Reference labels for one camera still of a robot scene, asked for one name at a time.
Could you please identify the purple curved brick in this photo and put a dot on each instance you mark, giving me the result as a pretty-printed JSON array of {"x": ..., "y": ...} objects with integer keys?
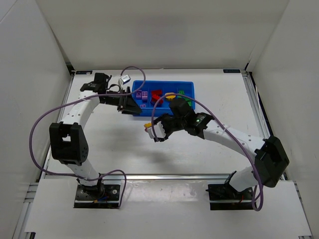
[{"x": 138, "y": 94}]

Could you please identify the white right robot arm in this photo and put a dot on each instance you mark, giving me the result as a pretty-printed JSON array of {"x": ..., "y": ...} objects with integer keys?
[{"x": 267, "y": 156}]

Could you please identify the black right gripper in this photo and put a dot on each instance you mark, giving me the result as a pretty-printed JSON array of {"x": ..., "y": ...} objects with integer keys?
[{"x": 165, "y": 125}]

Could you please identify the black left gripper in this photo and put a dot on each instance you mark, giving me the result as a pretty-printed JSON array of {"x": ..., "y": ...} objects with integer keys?
[{"x": 123, "y": 102}]

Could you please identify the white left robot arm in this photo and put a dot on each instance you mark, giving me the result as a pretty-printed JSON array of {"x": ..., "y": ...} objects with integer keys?
[{"x": 67, "y": 139}]

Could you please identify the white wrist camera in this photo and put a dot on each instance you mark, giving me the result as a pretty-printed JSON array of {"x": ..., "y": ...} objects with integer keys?
[
  {"x": 159, "y": 131},
  {"x": 123, "y": 79}
]

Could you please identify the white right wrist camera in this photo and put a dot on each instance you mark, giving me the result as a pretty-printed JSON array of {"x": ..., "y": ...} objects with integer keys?
[{"x": 159, "y": 131}]

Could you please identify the blue divided plastic bin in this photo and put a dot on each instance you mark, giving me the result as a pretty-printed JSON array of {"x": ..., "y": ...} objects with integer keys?
[{"x": 166, "y": 87}]

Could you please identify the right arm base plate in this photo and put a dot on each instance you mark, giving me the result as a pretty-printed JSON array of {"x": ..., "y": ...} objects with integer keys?
[{"x": 223, "y": 197}]

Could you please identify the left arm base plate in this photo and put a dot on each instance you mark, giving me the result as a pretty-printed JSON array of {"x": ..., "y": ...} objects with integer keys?
[{"x": 105, "y": 195}]

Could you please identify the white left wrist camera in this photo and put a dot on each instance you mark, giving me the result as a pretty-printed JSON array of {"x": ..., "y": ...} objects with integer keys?
[{"x": 123, "y": 79}]

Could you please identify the yellow oval brick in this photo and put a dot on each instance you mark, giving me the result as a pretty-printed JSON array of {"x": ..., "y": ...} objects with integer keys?
[{"x": 170, "y": 97}]

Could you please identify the yellow studded brick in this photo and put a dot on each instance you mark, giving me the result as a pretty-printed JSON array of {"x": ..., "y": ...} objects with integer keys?
[{"x": 147, "y": 125}]

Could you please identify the aluminium front rail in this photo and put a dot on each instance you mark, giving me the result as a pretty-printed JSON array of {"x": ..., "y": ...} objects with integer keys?
[{"x": 155, "y": 177}]

